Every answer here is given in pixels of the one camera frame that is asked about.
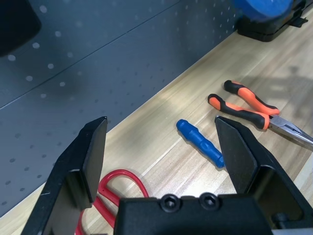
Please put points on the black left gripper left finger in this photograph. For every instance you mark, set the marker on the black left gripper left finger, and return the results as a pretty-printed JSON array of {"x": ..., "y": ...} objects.
[{"x": 73, "y": 159}]

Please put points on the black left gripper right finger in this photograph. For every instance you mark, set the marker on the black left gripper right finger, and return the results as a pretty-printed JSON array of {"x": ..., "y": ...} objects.
[{"x": 244, "y": 159}]

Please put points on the orange black needle-nose pliers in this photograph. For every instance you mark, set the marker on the orange black needle-nose pliers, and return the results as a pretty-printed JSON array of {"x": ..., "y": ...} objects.
[{"x": 244, "y": 112}]

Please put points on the blue tape roll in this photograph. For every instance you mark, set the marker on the blue tape roll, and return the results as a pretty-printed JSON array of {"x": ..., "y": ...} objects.
[{"x": 259, "y": 8}]

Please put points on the dark grey pegboard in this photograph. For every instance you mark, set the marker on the dark grey pegboard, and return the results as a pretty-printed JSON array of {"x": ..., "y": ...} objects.
[{"x": 122, "y": 61}]

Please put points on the black plastic tool case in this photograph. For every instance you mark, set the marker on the black plastic tool case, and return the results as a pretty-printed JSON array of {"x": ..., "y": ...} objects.
[{"x": 264, "y": 31}]

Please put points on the black cup holder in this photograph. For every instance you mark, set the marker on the black cup holder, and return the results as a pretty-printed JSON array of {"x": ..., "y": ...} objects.
[{"x": 14, "y": 24}]

